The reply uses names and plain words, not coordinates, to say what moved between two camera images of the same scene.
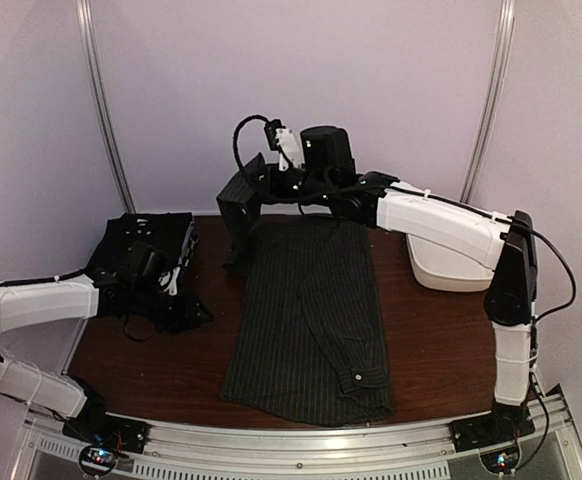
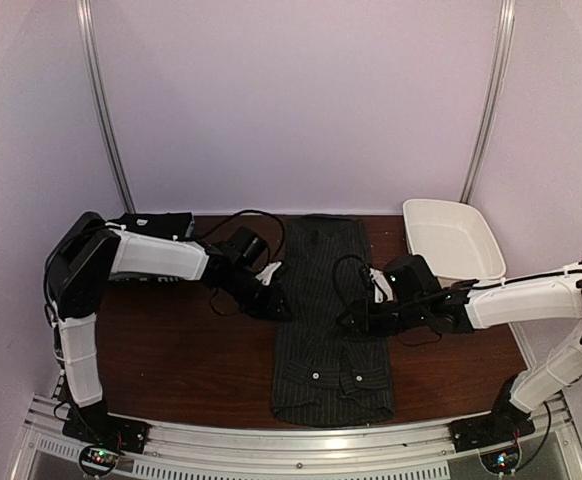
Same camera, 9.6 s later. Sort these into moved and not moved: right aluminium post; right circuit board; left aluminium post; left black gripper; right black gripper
Moved: right black gripper; left black gripper
Not moved: right aluminium post; right circuit board; left aluminium post
